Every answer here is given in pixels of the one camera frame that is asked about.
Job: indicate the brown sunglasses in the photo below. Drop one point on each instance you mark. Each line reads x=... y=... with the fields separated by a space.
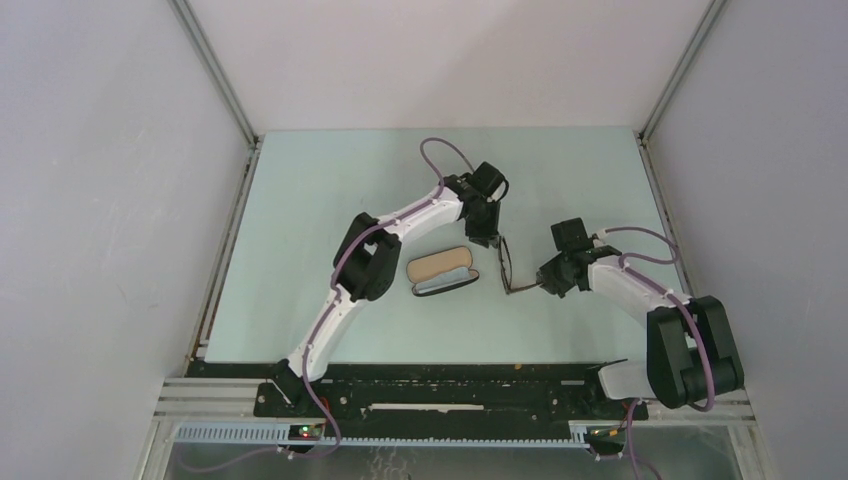
x=506 y=270

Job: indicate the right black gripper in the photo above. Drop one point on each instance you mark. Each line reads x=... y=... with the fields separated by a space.
x=552 y=284

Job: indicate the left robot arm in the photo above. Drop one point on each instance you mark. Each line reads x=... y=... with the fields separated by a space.
x=365 y=264

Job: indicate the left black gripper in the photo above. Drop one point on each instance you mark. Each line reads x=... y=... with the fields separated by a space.
x=490 y=234

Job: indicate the light blue cleaning cloth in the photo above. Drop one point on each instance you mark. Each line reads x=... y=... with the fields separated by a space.
x=447 y=281

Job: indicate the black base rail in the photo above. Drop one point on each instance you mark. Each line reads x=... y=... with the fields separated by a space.
x=443 y=402

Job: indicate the black glasses case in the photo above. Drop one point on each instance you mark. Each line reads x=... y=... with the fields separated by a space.
x=427 y=267

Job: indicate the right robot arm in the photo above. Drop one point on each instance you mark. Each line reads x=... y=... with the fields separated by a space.
x=691 y=355

